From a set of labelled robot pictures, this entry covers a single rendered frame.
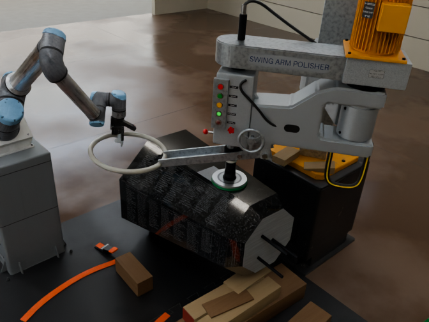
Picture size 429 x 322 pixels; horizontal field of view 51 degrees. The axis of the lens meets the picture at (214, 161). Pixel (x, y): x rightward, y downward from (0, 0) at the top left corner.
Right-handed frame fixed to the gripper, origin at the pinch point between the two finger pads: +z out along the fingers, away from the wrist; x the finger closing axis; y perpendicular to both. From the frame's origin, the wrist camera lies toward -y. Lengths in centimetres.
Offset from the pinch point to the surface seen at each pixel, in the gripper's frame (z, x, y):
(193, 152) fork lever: -13, 39, -38
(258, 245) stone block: 21, 91, -66
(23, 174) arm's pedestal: 15, 8, 62
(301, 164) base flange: 1, 41, -116
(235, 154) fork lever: -24, 62, -56
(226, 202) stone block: 3, 72, -51
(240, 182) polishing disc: -4, 62, -62
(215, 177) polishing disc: -3, 54, -49
